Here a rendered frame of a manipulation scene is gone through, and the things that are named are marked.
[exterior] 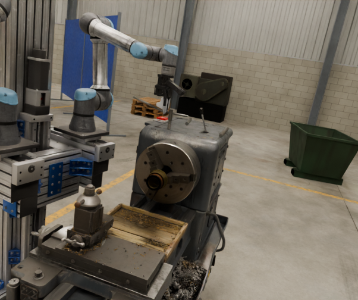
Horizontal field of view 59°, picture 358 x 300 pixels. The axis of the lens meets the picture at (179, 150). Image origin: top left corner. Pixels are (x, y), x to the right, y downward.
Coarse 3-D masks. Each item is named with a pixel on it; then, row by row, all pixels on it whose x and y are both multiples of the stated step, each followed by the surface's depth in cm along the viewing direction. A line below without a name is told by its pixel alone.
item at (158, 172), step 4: (152, 172) 147; (156, 172) 145; (160, 172) 146; (164, 172) 147; (148, 176) 144; (152, 176) 143; (156, 176) 142; (160, 176) 144; (164, 176) 146; (148, 180) 144; (152, 180) 150; (160, 180) 142; (164, 180) 145; (148, 184) 144; (152, 184) 149; (156, 184) 150; (160, 184) 142; (164, 184) 146; (152, 188) 144; (156, 188) 143; (160, 188) 146
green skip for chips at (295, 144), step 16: (304, 128) 652; (320, 128) 650; (304, 144) 545; (320, 144) 535; (336, 144) 531; (352, 144) 527; (288, 160) 636; (304, 160) 553; (320, 160) 548; (336, 160) 544; (304, 176) 571; (320, 176) 567; (336, 176) 557
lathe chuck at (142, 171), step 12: (156, 144) 154; (168, 144) 153; (180, 144) 157; (144, 156) 158; (168, 156) 154; (180, 156) 152; (192, 156) 156; (144, 168) 159; (180, 168) 153; (192, 168) 151; (144, 180) 161; (144, 192) 162; (168, 192) 158; (180, 192) 156
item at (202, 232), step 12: (132, 192) 184; (216, 192) 203; (132, 204) 185; (168, 204) 176; (216, 204) 223; (204, 216) 179; (192, 228) 175; (204, 228) 192; (192, 240) 176; (204, 240) 201; (192, 252) 178
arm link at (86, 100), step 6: (78, 90) 175; (84, 90) 176; (90, 90) 178; (78, 96) 173; (84, 96) 173; (90, 96) 175; (96, 96) 181; (78, 102) 174; (84, 102) 174; (90, 102) 176; (96, 102) 180; (78, 108) 175; (84, 108) 175; (90, 108) 177; (96, 108) 183; (90, 114) 178
